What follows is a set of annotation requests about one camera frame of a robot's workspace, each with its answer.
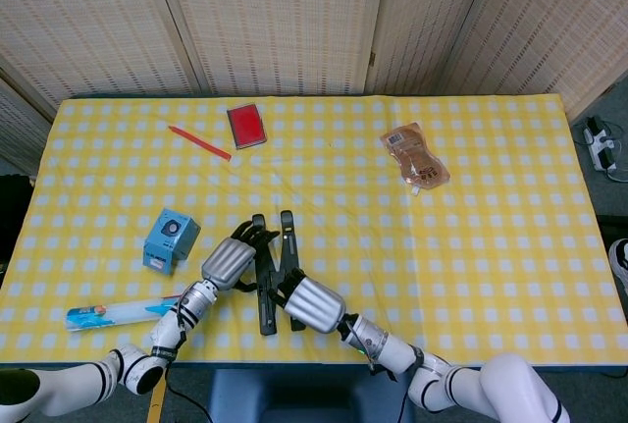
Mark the brown spout pouch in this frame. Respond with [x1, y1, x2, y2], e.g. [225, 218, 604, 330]
[380, 122, 451, 197]

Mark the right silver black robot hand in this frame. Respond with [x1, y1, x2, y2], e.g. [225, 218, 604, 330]
[268, 268, 347, 335]

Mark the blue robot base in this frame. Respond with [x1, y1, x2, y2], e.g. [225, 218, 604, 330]
[208, 368, 418, 423]

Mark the red pen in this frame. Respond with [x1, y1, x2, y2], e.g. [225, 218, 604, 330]
[167, 125, 233, 162]

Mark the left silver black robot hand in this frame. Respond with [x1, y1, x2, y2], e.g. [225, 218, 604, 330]
[200, 220, 281, 293]

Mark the yellow white checked tablecloth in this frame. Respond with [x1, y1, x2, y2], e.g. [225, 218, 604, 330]
[0, 93, 628, 365]

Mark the black object beside table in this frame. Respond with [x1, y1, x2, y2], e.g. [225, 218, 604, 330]
[0, 175, 33, 267]

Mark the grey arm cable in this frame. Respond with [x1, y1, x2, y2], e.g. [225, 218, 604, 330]
[342, 317, 396, 381]

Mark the black white shoe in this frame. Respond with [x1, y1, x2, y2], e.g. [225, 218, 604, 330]
[607, 238, 628, 296]

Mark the woven folding screen panel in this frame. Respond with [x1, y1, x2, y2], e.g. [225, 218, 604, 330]
[439, 0, 628, 123]
[146, 0, 392, 98]
[0, 67, 58, 177]
[0, 0, 212, 118]
[365, 0, 497, 96]

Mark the black folding laptop stand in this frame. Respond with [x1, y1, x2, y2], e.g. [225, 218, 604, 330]
[250, 210, 308, 337]

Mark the blue cardboard box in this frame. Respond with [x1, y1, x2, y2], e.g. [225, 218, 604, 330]
[142, 207, 202, 277]

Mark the red card wallet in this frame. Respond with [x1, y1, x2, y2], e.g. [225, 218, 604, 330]
[226, 103, 268, 150]

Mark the blue wrapped roll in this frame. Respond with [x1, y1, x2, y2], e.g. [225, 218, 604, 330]
[65, 294, 183, 333]

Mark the white power strip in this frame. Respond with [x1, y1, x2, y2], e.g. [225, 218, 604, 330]
[582, 117, 620, 173]

